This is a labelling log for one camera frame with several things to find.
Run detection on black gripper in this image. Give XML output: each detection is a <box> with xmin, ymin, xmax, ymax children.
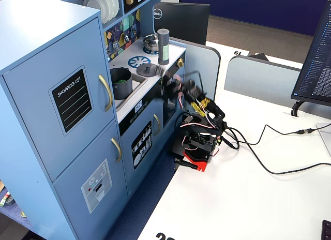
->
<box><xmin>158</xmin><ymin>66</ymin><xmax>187</xmax><ymax>98</ymax></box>

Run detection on gray salt shaker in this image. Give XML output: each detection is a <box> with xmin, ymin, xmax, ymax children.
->
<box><xmin>157</xmin><ymin>28</ymin><xmax>170</xmax><ymax>66</ymax></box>

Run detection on red black robot base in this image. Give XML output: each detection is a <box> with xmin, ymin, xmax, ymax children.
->
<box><xmin>168</xmin><ymin>141</ymin><xmax>222</xmax><ymax>173</ymax></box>

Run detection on gray pot lid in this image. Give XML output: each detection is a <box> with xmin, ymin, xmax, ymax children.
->
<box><xmin>136</xmin><ymin>63</ymin><xmax>160</xmax><ymax>77</ymax></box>

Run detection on gray toy pot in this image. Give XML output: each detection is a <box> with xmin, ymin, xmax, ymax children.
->
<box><xmin>110</xmin><ymin>67</ymin><xmax>133</xmax><ymax>100</ymax></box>

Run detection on silver toy pot with lid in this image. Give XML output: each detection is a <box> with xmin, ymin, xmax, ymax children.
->
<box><xmin>142</xmin><ymin>34</ymin><xmax>159</xmax><ymax>52</ymax></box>

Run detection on gray rounded desk divider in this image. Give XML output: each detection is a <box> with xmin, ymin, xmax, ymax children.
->
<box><xmin>169</xmin><ymin>37</ymin><xmax>221</xmax><ymax>114</ymax></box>

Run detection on black Dell monitor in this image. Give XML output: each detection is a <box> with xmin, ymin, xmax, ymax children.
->
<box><xmin>153</xmin><ymin>2</ymin><xmax>210</xmax><ymax>46</ymax></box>

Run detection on printed number table label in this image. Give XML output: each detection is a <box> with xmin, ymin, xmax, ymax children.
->
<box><xmin>227</xmin><ymin>49</ymin><xmax>250</xmax><ymax>57</ymax></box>
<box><xmin>155</xmin><ymin>232</ymin><xmax>177</xmax><ymax>240</ymax></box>

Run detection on black table clamp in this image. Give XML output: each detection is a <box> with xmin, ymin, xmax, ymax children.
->
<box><xmin>174</xmin><ymin>158</ymin><xmax>199</xmax><ymax>171</ymax></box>

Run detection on gray long desk divider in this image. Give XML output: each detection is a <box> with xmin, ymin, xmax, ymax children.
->
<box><xmin>224</xmin><ymin>55</ymin><xmax>331</xmax><ymax>119</ymax></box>

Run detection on blue toy kitchen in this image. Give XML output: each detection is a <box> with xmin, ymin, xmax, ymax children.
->
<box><xmin>0</xmin><ymin>0</ymin><xmax>187</xmax><ymax>240</ymax></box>

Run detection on monitor showing code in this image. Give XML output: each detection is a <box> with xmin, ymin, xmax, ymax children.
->
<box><xmin>291</xmin><ymin>0</ymin><xmax>331</xmax><ymax>108</ymax></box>

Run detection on light gray flat device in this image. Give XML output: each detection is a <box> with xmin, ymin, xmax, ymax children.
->
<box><xmin>315</xmin><ymin>122</ymin><xmax>331</xmax><ymax>157</ymax></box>

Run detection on green white small package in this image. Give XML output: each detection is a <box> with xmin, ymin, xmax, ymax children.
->
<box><xmin>0</xmin><ymin>191</ymin><xmax>10</xmax><ymax>207</ymax></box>

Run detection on black keyboard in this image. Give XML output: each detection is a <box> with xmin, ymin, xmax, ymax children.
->
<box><xmin>321</xmin><ymin>220</ymin><xmax>331</xmax><ymax>240</ymax></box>

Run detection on gold dishwasher handle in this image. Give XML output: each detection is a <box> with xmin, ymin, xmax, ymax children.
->
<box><xmin>153</xmin><ymin>114</ymin><xmax>161</xmax><ymax>136</ymax></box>

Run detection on gold fridge door handle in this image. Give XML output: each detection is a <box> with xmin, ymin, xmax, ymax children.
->
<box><xmin>98</xmin><ymin>74</ymin><xmax>113</xmax><ymax>112</ymax></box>

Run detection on gold freezer door handle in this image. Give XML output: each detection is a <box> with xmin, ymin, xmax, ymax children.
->
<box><xmin>111</xmin><ymin>138</ymin><xmax>123</xmax><ymax>163</ymax></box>

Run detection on long black power cable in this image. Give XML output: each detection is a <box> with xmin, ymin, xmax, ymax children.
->
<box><xmin>227</xmin><ymin>127</ymin><xmax>331</xmax><ymax>175</ymax></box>

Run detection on black USB cable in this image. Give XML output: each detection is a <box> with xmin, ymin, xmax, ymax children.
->
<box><xmin>224</xmin><ymin>124</ymin><xmax>321</xmax><ymax>150</ymax></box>

